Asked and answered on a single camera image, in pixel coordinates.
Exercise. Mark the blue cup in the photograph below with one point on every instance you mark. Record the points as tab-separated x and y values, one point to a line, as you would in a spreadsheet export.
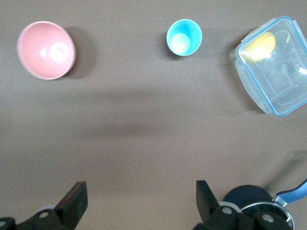
184	38

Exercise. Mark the pink bowl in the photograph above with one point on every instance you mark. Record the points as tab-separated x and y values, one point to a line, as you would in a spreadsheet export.
45	52

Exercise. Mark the yellow round item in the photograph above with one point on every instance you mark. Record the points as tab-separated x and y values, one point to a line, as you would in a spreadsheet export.
259	48

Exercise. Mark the brown table cloth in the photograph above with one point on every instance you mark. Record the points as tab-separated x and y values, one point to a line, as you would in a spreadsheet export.
144	119

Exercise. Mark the glass pot lid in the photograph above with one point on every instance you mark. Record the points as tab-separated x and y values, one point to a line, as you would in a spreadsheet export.
259	208

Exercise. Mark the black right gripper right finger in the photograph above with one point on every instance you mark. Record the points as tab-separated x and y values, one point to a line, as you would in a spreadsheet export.
216	218

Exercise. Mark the clear plastic container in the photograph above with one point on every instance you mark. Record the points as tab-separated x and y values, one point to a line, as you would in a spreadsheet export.
275	83

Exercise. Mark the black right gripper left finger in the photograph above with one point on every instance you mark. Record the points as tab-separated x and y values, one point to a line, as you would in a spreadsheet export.
60	215

